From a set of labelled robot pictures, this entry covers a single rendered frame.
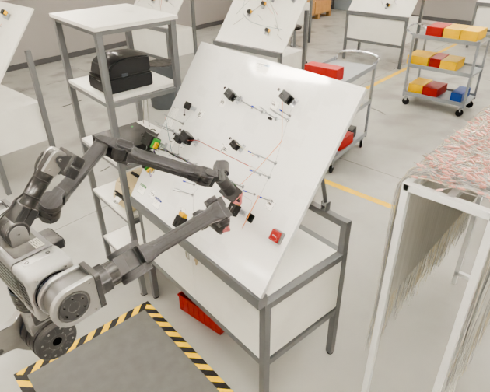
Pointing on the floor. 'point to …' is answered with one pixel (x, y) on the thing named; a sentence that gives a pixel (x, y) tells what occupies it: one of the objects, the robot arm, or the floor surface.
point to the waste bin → (161, 66)
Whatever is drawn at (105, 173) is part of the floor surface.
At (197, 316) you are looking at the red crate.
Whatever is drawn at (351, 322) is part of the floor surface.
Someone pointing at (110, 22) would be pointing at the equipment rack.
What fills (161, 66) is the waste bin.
